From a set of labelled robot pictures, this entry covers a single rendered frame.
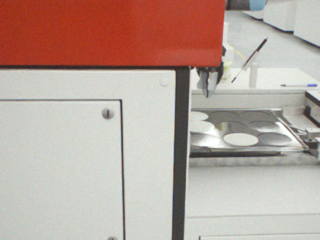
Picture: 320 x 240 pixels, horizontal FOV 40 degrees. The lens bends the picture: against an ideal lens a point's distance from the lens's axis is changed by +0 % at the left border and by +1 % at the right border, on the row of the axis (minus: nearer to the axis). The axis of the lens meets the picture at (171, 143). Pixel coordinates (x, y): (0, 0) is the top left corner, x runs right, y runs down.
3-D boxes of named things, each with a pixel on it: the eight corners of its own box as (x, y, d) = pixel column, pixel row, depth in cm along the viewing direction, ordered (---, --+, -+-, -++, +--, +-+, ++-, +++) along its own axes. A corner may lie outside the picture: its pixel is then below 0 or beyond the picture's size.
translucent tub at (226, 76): (207, 80, 168) (208, 63, 166) (212, 76, 175) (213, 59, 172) (226, 83, 166) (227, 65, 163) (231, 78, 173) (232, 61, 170)
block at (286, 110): (282, 115, 159) (283, 107, 158) (279, 112, 162) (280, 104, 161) (304, 115, 159) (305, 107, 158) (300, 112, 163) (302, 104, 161)
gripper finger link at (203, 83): (192, 99, 140) (194, 71, 136) (200, 95, 145) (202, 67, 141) (201, 101, 139) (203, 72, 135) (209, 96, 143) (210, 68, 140)
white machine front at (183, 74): (172, 271, 86) (177, 70, 71) (152, 127, 161) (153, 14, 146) (187, 270, 87) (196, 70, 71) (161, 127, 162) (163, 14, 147)
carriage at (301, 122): (317, 160, 129) (319, 151, 128) (278, 119, 163) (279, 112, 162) (344, 160, 130) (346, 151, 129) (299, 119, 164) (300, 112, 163)
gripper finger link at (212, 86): (201, 101, 139) (203, 72, 135) (209, 96, 143) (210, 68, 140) (210, 103, 137) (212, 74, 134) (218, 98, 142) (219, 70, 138)
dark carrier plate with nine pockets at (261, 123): (183, 150, 124) (183, 148, 123) (172, 111, 155) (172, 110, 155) (302, 148, 127) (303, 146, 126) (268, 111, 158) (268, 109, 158)
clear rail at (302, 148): (180, 154, 122) (180, 149, 122) (179, 152, 124) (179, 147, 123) (310, 152, 125) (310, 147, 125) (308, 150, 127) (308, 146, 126)
